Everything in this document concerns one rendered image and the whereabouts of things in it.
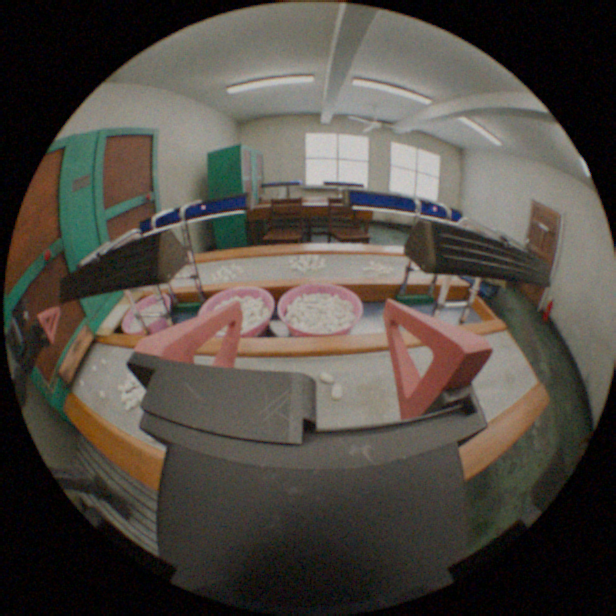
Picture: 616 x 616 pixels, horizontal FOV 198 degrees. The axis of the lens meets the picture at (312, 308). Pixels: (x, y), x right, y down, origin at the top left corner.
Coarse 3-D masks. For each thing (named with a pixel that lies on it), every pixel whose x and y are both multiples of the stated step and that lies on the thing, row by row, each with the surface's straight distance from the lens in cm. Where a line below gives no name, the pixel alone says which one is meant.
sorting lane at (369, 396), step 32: (96, 352) 104; (128, 352) 83; (384, 352) 57; (416, 352) 61; (512, 352) 91; (96, 384) 87; (320, 384) 48; (352, 384) 49; (384, 384) 51; (480, 384) 66; (512, 384) 77; (128, 416) 65; (320, 416) 45; (352, 416) 45; (384, 416) 47; (160, 448) 53
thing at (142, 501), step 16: (80, 432) 103; (80, 448) 101; (96, 448) 88; (80, 464) 101; (96, 464) 88; (112, 464) 78; (112, 480) 79; (128, 480) 74; (128, 496) 73; (144, 496) 67; (112, 512) 84; (144, 512) 68; (128, 528) 79; (144, 528) 71; (144, 544) 76
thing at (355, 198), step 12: (348, 192) 82; (360, 192) 83; (372, 192) 85; (348, 204) 80; (360, 204) 81; (372, 204) 82; (384, 204) 85; (396, 204) 87; (408, 204) 90; (432, 216) 96; (444, 216) 101; (456, 216) 107
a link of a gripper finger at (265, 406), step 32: (192, 320) 10; (224, 320) 11; (160, 352) 7; (192, 352) 9; (224, 352) 12; (160, 384) 6; (192, 384) 6; (224, 384) 5; (256, 384) 5; (288, 384) 5; (160, 416) 6; (192, 416) 5; (224, 416) 5; (256, 416) 5; (288, 416) 5
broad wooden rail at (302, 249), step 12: (216, 252) 129; (228, 252) 123; (240, 252) 118; (252, 252) 115; (264, 252) 112; (276, 252) 110; (288, 252) 110; (300, 252) 110; (312, 252) 110; (324, 252) 110; (336, 252) 111; (348, 252) 112; (360, 252) 114; (372, 252) 116; (384, 252) 118; (396, 252) 122
